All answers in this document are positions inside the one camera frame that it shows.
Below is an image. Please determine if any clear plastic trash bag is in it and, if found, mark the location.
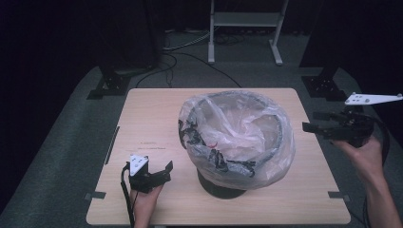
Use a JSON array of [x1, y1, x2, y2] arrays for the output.
[[177, 89, 297, 191]]

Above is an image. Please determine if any left hand-held gripper black cable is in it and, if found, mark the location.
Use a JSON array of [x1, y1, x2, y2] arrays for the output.
[[120, 161, 137, 228]]

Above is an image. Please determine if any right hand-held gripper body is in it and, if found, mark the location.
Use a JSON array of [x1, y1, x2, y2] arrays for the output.
[[335, 92, 403, 149]]

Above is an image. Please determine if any long black floor cable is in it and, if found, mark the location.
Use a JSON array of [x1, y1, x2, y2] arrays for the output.
[[135, 51, 242, 89]]

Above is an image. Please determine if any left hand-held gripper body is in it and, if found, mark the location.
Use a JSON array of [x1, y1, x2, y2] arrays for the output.
[[127, 154, 153, 195]]

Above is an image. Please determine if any tangle of black floor cables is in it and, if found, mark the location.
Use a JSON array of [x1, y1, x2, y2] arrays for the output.
[[214, 32, 245, 46]]

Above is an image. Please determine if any white floor cable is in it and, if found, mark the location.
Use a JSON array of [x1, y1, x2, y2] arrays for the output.
[[162, 30, 213, 52]]

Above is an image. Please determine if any grey tape piece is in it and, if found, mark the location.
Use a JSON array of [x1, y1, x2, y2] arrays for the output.
[[84, 191, 107, 200], [327, 190, 352, 202]]

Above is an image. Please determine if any person's right hand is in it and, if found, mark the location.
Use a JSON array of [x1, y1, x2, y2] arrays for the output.
[[330, 137, 383, 185]]

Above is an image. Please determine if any black mesh wastebasket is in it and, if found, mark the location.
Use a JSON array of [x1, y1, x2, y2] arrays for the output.
[[181, 92, 285, 200]]

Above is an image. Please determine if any person's left hand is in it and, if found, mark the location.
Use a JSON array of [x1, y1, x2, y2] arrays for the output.
[[129, 184, 164, 220]]

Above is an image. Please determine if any black strip on table edge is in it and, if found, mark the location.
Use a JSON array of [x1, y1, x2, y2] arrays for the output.
[[104, 125, 121, 165]]

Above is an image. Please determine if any black stand with base plate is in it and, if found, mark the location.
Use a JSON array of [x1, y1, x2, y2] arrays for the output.
[[86, 58, 133, 101], [300, 63, 350, 103]]

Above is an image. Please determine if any white metal stand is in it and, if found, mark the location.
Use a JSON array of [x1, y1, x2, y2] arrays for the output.
[[207, 0, 290, 67]]

